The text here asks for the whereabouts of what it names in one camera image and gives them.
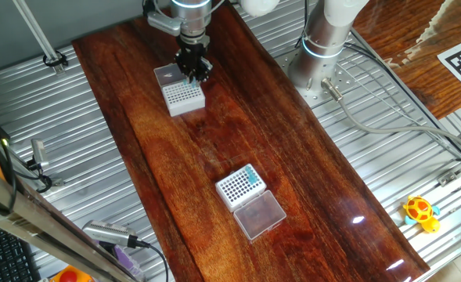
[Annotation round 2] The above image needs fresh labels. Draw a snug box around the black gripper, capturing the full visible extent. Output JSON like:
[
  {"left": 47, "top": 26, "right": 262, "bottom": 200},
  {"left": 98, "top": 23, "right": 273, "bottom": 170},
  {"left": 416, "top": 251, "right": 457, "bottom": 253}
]
[{"left": 174, "top": 38, "right": 215, "bottom": 84}]

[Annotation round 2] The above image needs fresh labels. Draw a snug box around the white tip rack clear lid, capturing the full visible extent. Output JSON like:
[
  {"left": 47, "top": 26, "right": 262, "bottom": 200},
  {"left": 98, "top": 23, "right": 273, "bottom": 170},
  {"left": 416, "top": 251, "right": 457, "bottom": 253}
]
[
  {"left": 153, "top": 62, "right": 207, "bottom": 118},
  {"left": 214, "top": 163, "right": 287, "bottom": 241}
]

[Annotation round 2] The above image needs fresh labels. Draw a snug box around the dark red wooden board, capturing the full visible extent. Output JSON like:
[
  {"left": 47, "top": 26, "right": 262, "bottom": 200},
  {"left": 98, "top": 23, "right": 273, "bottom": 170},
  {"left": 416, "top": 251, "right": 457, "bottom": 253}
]
[{"left": 71, "top": 3, "right": 431, "bottom": 282}]

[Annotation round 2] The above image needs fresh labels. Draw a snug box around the silver stand rod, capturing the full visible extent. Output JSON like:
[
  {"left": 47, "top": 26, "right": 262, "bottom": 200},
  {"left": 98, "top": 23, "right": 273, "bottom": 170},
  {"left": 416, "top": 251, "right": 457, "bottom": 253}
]
[{"left": 11, "top": 0, "right": 66, "bottom": 76}]

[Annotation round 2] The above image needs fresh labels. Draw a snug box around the brown wooden board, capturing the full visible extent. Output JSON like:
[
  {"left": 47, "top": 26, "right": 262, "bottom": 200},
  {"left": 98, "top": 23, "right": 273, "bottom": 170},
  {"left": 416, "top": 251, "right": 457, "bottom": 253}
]
[{"left": 353, "top": 0, "right": 461, "bottom": 121}]

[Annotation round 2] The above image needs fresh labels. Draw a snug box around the yellow orange turtle toy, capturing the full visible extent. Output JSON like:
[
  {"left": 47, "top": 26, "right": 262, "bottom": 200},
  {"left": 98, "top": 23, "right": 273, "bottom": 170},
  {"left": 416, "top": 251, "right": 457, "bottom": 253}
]
[{"left": 402, "top": 194, "right": 441, "bottom": 234}]

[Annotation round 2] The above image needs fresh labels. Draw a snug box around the black keyboard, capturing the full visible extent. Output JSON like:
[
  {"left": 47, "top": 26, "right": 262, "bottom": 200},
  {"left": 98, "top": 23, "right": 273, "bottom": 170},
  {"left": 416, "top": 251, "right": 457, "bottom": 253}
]
[{"left": 0, "top": 217, "right": 41, "bottom": 282}]

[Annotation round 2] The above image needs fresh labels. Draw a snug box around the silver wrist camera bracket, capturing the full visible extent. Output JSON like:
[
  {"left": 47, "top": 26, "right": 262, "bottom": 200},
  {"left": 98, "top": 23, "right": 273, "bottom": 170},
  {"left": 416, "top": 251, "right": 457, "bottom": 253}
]
[{"left": 146, "top": 10, "right": 184, "bottom": 38}]

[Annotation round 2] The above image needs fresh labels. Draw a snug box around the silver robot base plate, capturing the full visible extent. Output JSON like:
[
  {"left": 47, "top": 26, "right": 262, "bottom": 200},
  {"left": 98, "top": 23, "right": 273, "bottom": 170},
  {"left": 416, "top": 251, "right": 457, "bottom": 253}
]
[{"left": 275, "top": 45, "right": 357, "bottom": 110}]

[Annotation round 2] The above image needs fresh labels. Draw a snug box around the black ring clamp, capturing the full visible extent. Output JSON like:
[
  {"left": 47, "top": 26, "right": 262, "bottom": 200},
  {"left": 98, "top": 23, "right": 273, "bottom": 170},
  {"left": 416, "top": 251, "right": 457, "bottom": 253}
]
[{"left": 42, "top": 50, "right": 69, "bottom": 68}]

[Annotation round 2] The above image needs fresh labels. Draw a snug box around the small grey side camera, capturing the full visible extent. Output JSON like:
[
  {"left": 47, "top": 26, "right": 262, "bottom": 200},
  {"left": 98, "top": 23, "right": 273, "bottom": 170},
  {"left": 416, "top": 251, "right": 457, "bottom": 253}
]
[{"left": 30, "top": 138, "right": 50, "bottom": 170}]

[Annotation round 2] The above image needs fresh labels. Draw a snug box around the side camera mount arm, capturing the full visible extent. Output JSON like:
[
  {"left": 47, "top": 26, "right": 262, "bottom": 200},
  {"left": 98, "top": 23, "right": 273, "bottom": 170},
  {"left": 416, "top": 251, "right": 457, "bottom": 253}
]
[{"left": 2, "top": 146, "right": 66, "bottom": 189}]

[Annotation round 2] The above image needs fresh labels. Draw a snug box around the black depth camera cable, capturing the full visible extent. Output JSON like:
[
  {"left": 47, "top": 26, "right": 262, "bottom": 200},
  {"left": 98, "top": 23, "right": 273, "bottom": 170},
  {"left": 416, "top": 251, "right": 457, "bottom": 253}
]
[{"left": 135, "top": 238, "right": 170, "bottom": 282}]

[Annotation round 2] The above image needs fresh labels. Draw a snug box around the silver depth camera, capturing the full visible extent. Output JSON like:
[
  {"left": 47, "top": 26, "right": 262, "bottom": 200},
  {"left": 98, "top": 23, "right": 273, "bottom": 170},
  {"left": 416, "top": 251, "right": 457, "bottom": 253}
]
[{"left": 81, "top": 219, "right": 139, "bottom": 250}]

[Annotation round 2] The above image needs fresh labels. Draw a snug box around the black side camera cable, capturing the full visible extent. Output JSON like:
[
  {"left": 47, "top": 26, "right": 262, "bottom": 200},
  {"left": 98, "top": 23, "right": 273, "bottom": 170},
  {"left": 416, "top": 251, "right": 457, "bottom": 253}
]
[{"left": 25, "top": 158, "right": 54, "bottom": 195}]

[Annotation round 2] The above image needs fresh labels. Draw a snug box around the grey cable with metal connector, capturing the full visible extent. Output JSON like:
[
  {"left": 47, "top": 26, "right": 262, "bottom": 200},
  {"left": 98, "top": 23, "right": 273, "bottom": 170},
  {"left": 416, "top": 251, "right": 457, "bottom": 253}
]
[{"left": 320, "top": 77, "right": 461, "bottom": 156}]

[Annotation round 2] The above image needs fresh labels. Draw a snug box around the aluminium frame beam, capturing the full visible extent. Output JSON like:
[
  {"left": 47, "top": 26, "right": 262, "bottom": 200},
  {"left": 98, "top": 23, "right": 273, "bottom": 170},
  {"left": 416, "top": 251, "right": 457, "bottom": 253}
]
[{"left": 0, "top": 158, "right": 137, "bottom": 282}]

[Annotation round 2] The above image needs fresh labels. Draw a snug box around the aluminium bar with bracket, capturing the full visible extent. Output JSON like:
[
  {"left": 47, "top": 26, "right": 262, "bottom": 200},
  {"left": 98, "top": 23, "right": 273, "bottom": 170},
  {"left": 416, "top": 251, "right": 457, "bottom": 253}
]
[{"left": 436, "top": 150, "right": 461, "bottom": 188}]

